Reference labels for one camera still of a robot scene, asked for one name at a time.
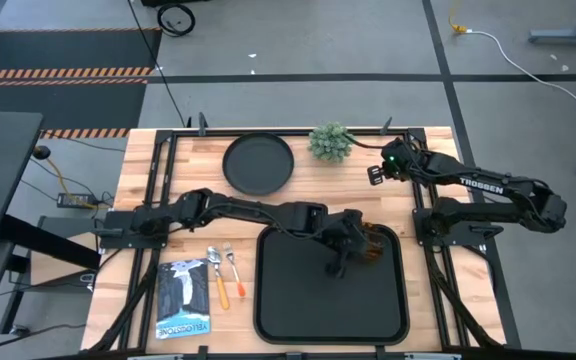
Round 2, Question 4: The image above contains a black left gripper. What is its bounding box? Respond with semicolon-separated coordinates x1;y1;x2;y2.
325;208;375;279

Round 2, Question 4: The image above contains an amber ribbed glass cup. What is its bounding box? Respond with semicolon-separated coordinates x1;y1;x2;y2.
363;224;385;264

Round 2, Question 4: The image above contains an orange-handled metal fork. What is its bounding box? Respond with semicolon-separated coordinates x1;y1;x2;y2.
222;242;247;299

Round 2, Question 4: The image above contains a black round plate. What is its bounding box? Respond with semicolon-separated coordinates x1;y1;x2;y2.
221;131;295;197

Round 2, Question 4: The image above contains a black rectangular tray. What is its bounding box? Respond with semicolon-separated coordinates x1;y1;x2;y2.
253;223;410;346

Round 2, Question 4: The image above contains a green artificial plant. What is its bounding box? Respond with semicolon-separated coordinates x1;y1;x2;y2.
307;121;355;164

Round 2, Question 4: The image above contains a Yellowstone picture book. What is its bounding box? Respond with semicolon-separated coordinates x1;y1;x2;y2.
155;258;212;341

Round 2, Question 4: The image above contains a grey table leg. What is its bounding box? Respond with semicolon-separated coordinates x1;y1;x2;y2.
527;0;576;47

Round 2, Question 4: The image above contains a black power adapter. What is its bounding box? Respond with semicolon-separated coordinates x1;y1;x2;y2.
56;192;94;209

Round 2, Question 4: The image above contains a black hazard-striped floor mat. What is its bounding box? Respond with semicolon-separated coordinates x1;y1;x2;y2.
0;27;163;140

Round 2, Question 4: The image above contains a black side desk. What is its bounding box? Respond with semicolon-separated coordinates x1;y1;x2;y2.
0;110;44;247

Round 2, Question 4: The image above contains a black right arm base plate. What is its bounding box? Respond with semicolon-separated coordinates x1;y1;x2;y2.
412;207;504;247

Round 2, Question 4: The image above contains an orange-handled metal spoon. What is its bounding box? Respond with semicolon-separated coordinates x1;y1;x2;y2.
206;245;231;311

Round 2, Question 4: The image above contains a yellow cable with plug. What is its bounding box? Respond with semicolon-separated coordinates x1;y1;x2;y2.
447;0;469;35

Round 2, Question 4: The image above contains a white floor cable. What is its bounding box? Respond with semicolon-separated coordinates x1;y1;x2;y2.
466;29;576;112

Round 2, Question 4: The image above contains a black metal table frame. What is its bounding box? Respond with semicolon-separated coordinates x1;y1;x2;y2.
87;112;519;360

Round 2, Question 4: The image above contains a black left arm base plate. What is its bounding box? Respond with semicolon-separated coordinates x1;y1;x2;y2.
98;209;169;250

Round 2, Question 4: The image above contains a coiled black cable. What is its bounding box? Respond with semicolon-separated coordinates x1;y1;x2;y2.
156;2;197;39

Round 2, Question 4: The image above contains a long black floor cable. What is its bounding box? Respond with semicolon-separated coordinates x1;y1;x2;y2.
126;0;190;127

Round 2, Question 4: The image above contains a yellow cable by adapter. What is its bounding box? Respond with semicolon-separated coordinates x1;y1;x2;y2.
46;157;100;210

